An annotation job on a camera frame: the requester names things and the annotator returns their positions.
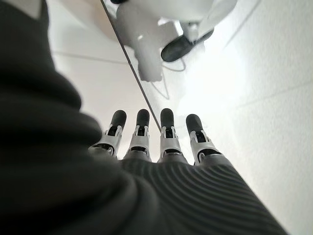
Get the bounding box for white robot leg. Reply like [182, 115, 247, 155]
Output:
[115, 0, 238, 82]

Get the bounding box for black robot foot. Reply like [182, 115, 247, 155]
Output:
[160, 28, 215, 62]

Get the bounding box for thin grey cable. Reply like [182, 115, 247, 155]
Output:
[149, 58, 187, 100]

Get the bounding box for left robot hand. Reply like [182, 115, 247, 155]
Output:
[0, 0, 290, 235]

